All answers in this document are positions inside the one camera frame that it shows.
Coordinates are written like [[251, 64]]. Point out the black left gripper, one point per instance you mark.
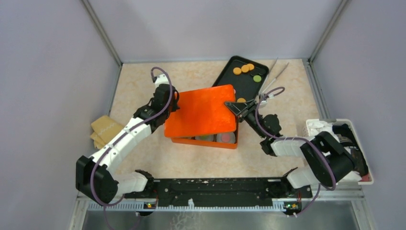
[[175, 106]]

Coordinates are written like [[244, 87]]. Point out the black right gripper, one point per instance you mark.
[[239, 109]]

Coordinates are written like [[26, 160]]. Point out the orange tin lid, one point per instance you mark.
[[202, 112]]

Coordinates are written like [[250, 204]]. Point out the orange cookie tin box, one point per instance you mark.
[[214, 144]]

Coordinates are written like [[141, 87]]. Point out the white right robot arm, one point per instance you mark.
[[327, 160]]

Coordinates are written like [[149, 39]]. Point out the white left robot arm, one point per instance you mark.
[[95, 175]]

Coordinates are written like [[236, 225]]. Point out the white paper cupcake liner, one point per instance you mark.
[[232, 134], [211, 138]]

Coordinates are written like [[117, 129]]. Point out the black baking tray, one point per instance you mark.
[[244, 84]]

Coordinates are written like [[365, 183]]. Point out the green sandwich cookie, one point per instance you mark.
[[257, 78]]

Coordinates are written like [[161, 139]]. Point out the white cloth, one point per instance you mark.
[[315, 126]]

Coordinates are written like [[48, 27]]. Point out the white plastic basket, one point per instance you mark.
[[344, 176]]

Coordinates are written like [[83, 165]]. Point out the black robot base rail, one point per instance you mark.
[[219, 192]]

